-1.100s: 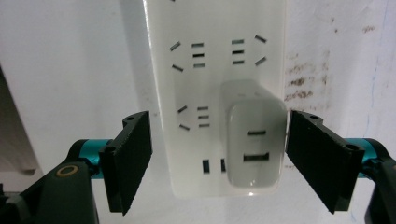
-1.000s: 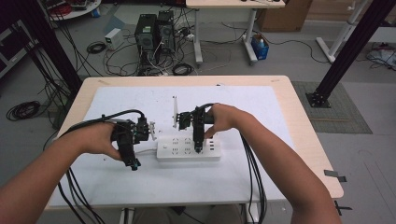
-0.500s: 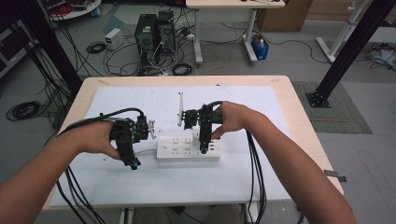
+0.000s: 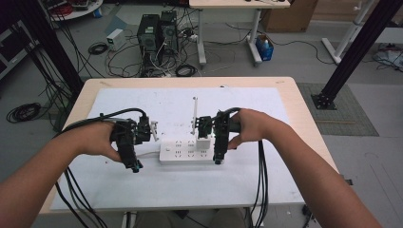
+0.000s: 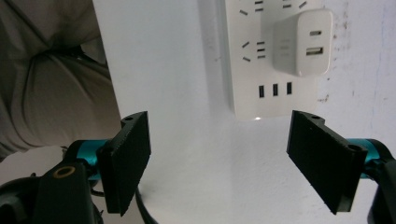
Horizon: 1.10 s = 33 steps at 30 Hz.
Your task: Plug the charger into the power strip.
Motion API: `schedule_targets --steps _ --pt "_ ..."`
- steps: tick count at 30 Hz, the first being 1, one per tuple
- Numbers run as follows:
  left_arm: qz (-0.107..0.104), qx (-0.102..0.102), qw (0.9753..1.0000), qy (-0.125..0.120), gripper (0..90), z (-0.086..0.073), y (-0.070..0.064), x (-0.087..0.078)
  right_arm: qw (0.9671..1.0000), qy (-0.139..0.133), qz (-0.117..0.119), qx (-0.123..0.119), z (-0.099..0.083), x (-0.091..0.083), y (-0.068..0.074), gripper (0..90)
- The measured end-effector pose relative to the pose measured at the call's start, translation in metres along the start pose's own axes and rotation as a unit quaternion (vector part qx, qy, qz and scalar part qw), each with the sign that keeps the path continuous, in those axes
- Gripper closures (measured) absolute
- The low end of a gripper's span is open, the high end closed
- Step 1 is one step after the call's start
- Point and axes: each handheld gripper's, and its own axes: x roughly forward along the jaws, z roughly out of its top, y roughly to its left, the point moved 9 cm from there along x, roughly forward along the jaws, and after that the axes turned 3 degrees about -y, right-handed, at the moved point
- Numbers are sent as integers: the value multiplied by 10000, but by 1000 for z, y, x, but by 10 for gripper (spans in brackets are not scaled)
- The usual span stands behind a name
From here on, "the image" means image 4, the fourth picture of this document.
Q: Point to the black metal frame post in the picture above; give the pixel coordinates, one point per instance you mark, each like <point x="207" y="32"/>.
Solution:
<point x="358" y="47"/>
<point x="47" y="38"/>

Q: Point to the white charger plug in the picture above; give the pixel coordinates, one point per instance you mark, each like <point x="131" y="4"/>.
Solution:
<point x="203" y="143"/>

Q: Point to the white power supply box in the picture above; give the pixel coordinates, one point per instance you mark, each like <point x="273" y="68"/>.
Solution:
<point x="115" y="38"/>

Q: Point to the white power strip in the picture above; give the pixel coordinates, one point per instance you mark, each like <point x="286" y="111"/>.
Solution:
<point x="177" y="155"/>

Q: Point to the white table mat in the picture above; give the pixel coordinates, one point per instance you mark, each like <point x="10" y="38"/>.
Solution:
<point x="190" y="190"/>

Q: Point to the white table leg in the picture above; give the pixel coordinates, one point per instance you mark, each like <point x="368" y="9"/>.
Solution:
<point x="130" y="220"/>
<point x="253" y="220"/>

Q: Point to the black computer tower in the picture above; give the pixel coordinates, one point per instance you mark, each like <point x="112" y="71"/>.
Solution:
<point x="169" y="30"/>
<point x="148" y="34"/>

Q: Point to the cardboard box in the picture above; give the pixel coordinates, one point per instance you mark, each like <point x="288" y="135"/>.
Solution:
<point x="288" y="15"/>

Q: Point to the person's right hand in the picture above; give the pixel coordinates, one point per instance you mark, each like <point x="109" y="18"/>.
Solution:
<point x="253" y="126"/>

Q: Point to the person's left hand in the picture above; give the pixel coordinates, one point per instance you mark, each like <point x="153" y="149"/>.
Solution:
<point x="95" y="139"/>

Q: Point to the white metal stand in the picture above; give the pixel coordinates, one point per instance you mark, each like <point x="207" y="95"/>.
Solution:
<point x="347" y="34"/>

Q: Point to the round white table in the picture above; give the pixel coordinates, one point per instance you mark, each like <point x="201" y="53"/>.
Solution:
<point x="79" y="12"/>

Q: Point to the white desk with wooden top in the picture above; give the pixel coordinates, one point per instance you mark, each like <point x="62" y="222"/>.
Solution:
<point x="234" y="3"/>

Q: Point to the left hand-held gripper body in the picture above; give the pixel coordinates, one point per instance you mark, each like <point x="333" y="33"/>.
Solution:
<point x="130" y="133"/>

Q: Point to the grey floor mat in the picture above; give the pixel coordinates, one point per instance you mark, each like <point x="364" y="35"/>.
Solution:
<point x="348" y="120"/>

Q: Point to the blue box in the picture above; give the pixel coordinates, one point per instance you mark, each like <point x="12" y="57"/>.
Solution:
<point x="264" y="52"/>

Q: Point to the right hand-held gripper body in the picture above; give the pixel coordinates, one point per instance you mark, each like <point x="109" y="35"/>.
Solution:
<point x="221" y="126"/>

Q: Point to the black tape strip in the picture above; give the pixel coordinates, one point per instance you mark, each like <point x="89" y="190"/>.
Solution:
<point x="348" y="182"/>

